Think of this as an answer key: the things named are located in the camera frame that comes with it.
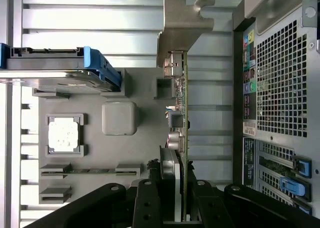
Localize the blue disk caddy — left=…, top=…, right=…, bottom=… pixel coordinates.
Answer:
left=0, top=43, right=122, bottom=89

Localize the silver CPU chip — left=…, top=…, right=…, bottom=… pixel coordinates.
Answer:
left=47, top=120, right=79, bottom=153

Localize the grey parts rack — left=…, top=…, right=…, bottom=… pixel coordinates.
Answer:
left=31, top=67, right=176, bottom=205

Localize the open black PC case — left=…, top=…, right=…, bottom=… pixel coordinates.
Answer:
left=232, top=0, right=320, bottom=216

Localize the silver hard disk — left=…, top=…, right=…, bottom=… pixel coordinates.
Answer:
left=0, top=47, right=118, bottom=92

